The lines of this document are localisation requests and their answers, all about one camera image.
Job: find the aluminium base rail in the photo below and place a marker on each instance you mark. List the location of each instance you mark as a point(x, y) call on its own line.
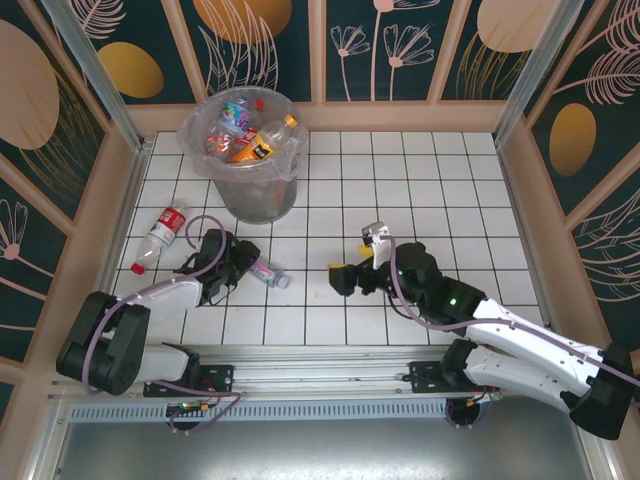
point(320, 372)

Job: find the orange juice bottle black label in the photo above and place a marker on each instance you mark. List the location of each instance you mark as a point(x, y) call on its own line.
point(260, 145)

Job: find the red white label water bottle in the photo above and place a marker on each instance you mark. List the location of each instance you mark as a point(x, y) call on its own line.
point(167, 222)

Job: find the clear plastic bin liner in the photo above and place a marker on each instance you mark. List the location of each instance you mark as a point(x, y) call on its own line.
point(197, 160)

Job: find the clear Ganten water bottle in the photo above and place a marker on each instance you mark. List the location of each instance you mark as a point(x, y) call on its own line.
point(267, 274)

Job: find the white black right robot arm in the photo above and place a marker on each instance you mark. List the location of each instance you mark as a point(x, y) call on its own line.
point(525, 345)

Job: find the aluminium frame post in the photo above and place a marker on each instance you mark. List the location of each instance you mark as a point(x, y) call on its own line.
point(525, 75)
point(100, 80)

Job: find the grey metal mesh bin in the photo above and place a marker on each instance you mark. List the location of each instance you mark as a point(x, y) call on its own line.
point(260, 200)

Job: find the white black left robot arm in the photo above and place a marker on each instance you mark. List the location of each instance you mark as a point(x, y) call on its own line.
point(160, 300)

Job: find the orange label clear soda bottle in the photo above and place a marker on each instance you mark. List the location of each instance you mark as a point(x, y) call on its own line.
point(219, 144)

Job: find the grey metal base plate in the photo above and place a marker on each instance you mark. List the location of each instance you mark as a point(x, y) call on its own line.
point(320, 450)

